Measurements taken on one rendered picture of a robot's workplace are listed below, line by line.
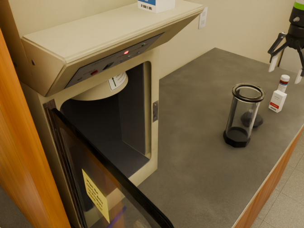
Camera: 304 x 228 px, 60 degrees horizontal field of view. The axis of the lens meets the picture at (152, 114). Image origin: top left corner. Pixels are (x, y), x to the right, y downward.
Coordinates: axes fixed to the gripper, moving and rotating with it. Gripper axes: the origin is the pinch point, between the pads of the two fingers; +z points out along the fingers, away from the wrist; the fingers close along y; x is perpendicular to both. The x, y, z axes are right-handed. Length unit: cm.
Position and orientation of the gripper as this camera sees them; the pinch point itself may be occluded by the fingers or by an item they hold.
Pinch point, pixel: (284, 73)
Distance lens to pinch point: 122.4
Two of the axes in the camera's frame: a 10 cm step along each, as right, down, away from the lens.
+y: 5.8, 5.0, -6.4
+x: 8.1, -3.6, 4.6
